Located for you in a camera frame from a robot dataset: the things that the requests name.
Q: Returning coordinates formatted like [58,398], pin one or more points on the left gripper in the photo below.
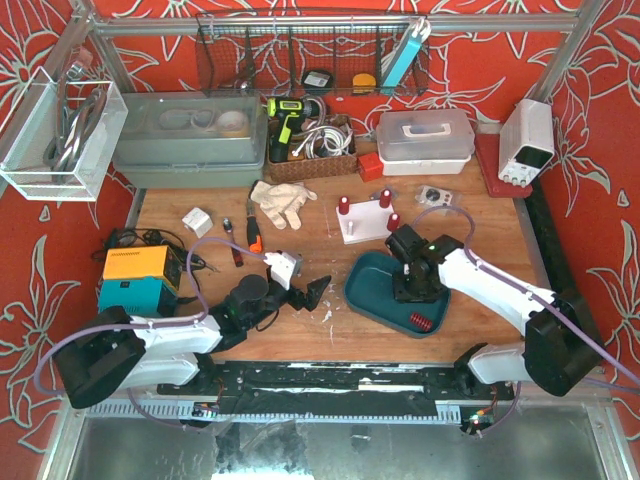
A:
[296,296]

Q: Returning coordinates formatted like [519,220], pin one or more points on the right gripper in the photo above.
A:
[415,286]

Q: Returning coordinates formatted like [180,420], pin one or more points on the red spring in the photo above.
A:
[385,199]
[421,322]
[393,222]
[344,205]

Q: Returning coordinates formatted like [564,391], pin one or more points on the orange black handled screwdriver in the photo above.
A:
[253,233]

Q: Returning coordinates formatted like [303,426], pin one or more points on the bagged white control box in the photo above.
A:
[429,197]

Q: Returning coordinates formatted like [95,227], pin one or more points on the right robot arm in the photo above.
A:
[559,341]

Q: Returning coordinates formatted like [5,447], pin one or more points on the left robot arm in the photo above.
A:
[120,351]

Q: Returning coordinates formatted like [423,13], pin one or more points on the teal plastic tray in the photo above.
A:
[368,291]

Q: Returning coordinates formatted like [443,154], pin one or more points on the white work glove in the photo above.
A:
[281,203]

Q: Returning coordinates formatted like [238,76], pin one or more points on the orange power cube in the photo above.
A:
[370,167]

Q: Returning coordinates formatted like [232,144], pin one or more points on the woven basket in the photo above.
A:
[305,169]

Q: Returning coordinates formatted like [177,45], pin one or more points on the small white adapter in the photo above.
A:
[198,222]

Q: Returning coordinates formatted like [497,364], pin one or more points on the white plastic toolbox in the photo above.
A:
[424,142]

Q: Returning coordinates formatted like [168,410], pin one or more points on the red mat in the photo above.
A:
[487,154]

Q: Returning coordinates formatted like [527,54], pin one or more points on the orange teal device box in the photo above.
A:
[143,280]

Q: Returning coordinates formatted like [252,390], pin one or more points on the white power supply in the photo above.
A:
[526,143]

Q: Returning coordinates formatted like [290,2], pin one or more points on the yellow tape measure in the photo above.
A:
[363,84]

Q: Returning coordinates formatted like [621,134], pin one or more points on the grey storage box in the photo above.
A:
[180,140]

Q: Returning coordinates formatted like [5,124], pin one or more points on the blue white tool case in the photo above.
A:
[395,64]

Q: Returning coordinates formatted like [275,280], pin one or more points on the clear acrylic box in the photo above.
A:
[63,147]

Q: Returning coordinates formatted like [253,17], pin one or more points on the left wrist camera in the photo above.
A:
[283,267]

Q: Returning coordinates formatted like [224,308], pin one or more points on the white four-peg base plate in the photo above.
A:
[366,221]

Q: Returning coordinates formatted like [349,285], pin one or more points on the red handled small ratchet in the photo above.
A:
[236,254]

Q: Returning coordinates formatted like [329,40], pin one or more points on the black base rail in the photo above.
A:
[334,389]

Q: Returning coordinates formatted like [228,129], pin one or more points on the black cable duct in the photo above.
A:
[553,256]

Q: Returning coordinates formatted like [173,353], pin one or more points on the green yellow cordless drill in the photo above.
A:
[290,114]

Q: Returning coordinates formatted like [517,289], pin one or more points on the black wire basket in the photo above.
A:
[267,52]

